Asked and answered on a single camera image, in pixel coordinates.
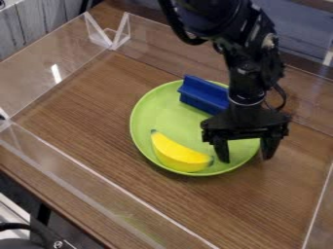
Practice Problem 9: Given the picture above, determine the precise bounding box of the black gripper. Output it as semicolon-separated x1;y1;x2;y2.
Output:
200;103;291;163

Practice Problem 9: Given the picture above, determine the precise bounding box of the blue plastic block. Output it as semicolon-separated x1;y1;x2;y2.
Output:
176;75;228;115

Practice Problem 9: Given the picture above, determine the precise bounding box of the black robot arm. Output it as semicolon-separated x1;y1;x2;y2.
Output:
157;0;291;162

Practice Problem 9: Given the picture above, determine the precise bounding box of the green plate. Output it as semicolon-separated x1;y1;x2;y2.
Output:
128;80;260;177

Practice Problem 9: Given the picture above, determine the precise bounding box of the yellow toy banana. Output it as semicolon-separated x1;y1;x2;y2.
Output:
151;129;213;172

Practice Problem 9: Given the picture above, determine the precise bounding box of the black device with screw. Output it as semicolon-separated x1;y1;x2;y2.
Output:
29;224;77;249

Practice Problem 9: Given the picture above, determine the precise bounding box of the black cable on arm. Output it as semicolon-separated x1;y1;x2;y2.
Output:
262;83;288;113

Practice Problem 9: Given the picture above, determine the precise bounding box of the clear acrylic corner bracket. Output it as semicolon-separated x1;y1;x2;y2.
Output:
82;13;131;51

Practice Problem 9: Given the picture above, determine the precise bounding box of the clear acrylic enclosure wall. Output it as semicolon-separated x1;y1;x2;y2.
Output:
0;7;333;249

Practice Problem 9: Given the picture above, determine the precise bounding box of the black cable lower left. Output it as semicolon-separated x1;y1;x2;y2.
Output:
0;222;40;249

